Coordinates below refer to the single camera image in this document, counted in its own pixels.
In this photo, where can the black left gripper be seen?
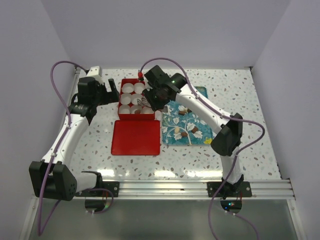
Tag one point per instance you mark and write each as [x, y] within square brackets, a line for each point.
[111, 97]

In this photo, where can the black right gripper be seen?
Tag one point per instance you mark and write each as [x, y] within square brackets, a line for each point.
[155, 105]

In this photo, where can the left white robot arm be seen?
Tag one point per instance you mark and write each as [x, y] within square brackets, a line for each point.
[51, 177]

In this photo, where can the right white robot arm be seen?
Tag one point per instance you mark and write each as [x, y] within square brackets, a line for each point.
[228, 128]

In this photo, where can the red chocolate box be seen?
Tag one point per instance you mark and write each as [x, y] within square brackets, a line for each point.
[129, 117]

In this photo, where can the white almond chocolate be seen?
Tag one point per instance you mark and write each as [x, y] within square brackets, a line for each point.
[177, 130]

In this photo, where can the white paper cup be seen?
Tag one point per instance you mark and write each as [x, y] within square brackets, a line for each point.
[125, 98]
[139, 87]
[124, 110]
[136, 98]
[134, 108]
[147, 111]
[128, 88]

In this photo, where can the teal floral tray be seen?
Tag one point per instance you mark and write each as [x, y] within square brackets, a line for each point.
[185, 123]

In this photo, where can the red box lid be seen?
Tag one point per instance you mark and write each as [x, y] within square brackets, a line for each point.
[136, 138]

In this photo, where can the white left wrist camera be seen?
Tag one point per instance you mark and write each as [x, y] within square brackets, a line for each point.
[96, 73]

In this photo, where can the aluminium mounting rail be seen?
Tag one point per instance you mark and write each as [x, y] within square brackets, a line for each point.
[197, 190]

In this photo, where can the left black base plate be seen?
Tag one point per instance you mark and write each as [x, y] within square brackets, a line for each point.
[104, 189]

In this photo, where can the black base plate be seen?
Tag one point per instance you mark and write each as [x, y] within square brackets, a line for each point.
[104, 189]
[215, 190]

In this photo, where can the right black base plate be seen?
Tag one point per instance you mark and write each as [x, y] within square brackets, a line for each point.
[215, 190]

